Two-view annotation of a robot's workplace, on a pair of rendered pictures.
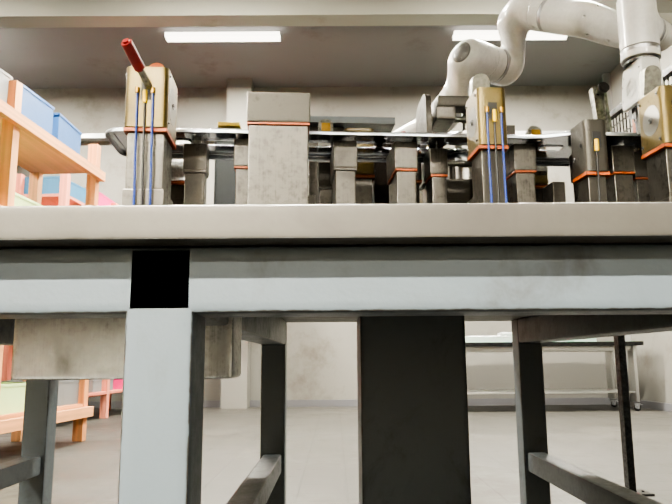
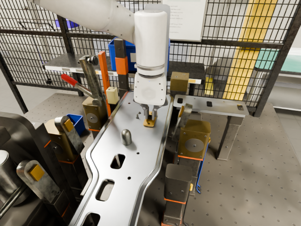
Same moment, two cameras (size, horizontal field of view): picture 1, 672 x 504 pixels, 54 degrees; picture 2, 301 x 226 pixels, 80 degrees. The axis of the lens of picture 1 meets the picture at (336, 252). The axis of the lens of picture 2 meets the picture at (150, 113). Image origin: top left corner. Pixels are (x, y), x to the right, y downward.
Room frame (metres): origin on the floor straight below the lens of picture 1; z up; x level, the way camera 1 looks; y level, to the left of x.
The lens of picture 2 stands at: (1.27, -0.20, 1.40)
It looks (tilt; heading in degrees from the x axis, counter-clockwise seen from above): 36 degrees down; 286
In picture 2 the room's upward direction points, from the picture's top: straight up
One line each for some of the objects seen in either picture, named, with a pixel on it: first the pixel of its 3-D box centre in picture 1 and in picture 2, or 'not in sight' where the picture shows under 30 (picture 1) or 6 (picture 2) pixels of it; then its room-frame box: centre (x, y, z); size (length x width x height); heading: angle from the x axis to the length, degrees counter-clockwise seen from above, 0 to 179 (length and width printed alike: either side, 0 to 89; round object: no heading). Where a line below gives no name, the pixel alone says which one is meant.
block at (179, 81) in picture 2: not in sight; (176, 107); (1.35, -0.97, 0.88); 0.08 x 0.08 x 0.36; 4
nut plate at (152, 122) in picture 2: not in sight; (150, 117); (1.41, -0.69, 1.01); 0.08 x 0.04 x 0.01; 94
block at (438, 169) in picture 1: (437, 214); not in sight; (1.44, -0.23, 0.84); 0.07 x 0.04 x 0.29; 4
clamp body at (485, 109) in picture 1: (490, 178); not in sight; (1.24, -0.30, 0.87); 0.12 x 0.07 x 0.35; 4
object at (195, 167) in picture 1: (194, 210); not in sight; (1.39, 0.30, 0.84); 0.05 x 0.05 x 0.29; 4
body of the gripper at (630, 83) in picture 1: (642, 82); (150, 85); (1.41, -0.69, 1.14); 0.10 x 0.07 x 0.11; 4
